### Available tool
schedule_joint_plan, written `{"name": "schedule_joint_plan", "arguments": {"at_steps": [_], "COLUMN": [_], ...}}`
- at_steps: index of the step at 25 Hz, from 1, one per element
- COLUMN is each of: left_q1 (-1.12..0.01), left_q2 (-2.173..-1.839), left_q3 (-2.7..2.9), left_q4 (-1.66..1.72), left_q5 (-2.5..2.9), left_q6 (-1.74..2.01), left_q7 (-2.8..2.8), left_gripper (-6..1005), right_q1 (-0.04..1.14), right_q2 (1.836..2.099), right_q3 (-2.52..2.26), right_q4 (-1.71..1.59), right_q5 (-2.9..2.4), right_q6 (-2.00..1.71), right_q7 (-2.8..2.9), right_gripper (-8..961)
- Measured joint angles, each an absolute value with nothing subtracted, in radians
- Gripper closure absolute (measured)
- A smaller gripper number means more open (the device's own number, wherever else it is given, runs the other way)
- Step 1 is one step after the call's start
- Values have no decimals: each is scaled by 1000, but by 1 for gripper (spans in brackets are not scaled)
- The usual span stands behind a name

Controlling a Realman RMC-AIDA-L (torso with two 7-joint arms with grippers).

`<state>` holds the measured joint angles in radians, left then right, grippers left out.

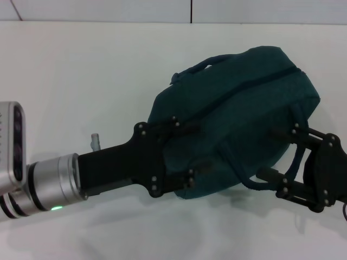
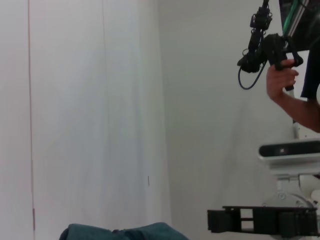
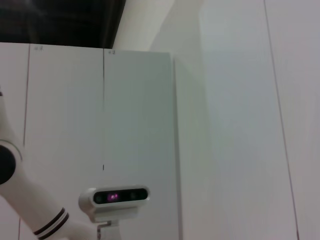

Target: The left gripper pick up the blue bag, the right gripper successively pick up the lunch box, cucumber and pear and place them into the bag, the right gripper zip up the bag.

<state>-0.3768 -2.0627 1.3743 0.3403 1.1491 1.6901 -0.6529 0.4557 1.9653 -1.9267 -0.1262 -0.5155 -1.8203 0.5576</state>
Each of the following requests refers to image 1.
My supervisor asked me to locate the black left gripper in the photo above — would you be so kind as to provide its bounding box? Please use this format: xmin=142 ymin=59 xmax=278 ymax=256
xmin=77 ymin=115 xmax=213 ymax=200

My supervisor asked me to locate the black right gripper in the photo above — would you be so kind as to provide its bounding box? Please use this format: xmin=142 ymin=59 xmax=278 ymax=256
xmin=255 ymin=122 xmax=347 ymax=215

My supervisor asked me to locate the dark teal fabric bag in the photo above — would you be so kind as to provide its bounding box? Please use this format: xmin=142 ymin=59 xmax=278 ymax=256
xmin=146 ymin=45 xmax=322 ymax=201

